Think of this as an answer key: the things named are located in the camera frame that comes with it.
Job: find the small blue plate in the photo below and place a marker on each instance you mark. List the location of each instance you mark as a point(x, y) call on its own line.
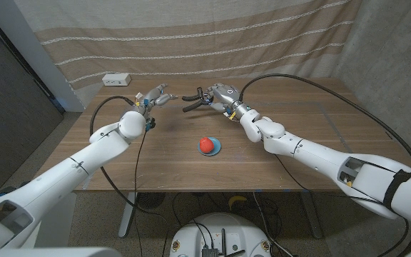
point(218, 146)

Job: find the round black floor fan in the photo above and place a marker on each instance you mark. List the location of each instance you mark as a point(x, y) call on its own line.
point(151, 200)

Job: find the red stress ball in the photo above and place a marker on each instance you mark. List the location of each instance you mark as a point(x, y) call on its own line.
point(206, 145)

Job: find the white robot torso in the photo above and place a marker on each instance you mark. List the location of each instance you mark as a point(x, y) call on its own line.
point(48, 253)

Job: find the dark grey door panel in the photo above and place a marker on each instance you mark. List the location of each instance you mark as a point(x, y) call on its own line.
point(9, 118)

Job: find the black hand grip exerciser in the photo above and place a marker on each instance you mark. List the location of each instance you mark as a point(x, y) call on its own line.
point(191, 97)

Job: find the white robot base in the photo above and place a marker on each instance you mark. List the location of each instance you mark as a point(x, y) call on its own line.
point(227, 225)

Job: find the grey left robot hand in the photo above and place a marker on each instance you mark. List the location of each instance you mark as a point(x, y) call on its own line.
point(152, 98)

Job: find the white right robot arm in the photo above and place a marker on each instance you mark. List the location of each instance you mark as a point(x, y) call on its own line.
point(316, 151)

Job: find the white power strip box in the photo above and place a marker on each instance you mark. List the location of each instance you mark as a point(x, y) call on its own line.
point(116, 79)

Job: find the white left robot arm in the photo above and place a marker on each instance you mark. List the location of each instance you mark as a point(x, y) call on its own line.
point(66, 171)

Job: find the metal table leg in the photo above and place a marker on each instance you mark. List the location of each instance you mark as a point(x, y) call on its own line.
point(312, 217)
point(128, 214)

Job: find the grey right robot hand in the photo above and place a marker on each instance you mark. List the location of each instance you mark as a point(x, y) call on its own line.
point(228, 96)

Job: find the white door frame post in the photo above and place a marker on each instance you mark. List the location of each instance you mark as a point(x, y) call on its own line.
point(41, 60)

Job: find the beige striped backdrop cloth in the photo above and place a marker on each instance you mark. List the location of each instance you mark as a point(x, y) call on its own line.
point(191, 35)

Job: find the yellow curved floor object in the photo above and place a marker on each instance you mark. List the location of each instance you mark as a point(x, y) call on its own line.
point(237, 200)

